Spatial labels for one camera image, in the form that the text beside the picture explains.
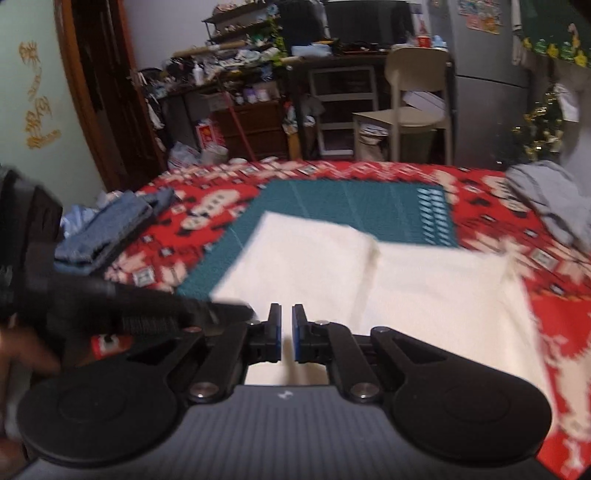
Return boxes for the crumpled plastic bags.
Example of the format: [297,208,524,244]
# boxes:
[167,141,229,169]

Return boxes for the red white carton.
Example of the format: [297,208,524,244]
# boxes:
[196,119,225,151]

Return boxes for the silver refrigerator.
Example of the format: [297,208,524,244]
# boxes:
[429,0,532,167]

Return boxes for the grey sweatshirt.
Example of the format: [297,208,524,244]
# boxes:
[505,160,591,252]

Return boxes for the brown wooden drawer cabinet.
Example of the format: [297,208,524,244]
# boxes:
[212,99,289,160]

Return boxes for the blue jeans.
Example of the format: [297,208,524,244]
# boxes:
[54,188,176,277]

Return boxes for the light blue folded cloth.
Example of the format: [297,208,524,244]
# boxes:
[291,44,333,58]

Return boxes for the gold wall decal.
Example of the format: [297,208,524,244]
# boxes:
[18,41,63,151]

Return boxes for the green Christmas wall tapestry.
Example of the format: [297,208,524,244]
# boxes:
[512,0,591,70]

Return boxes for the beige plastic chair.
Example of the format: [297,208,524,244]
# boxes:
[352,47,455,166]

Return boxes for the wooden door frame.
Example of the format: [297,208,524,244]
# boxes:
[53,0,169,192]

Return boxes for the green trash bin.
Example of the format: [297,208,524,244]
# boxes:
[399,127,437,162]

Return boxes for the black computer tower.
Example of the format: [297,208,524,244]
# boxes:
[279,0,326,47]

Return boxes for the white knit vest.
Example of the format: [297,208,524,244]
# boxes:
[210,211,555,398]

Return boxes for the light blue crumpled cloth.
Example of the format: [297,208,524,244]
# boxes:
[59,191,112,241]

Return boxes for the red broom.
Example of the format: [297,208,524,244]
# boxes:
[222,88,257,163]

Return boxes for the green cutting mat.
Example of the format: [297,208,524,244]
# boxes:
[177,179,460,298]

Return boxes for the dark wooden desk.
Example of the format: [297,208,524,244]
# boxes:
[284,46,455,160]

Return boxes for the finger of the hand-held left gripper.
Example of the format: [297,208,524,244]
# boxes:
[111,281,256,337]

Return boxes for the red patterned blanket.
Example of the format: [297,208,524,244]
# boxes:
[90,159,591,478]

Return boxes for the fridge sticker cluster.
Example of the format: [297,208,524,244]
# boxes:
[457,0,503,35]

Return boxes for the cluttered wall shelf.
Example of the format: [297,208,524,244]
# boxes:
[139,0,289,100]

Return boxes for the person's left hand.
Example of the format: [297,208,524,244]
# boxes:
[0,318,63,455]

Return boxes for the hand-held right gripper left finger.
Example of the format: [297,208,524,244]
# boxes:
[111,302,283,403]

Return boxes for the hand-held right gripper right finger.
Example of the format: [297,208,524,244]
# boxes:
[291,303,462,403]

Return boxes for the white hanging cloth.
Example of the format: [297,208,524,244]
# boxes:
[554,83,581,123]

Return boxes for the white drawer unit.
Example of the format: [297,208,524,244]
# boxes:
[308,65,379,157]

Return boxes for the white storage bag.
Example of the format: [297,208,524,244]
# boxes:
[358,124,391,162]

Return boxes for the small Christmas tree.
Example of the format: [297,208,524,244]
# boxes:
[510,85,566,162]

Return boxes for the black computer monitor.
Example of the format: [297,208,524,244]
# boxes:
[324,0,414,44]

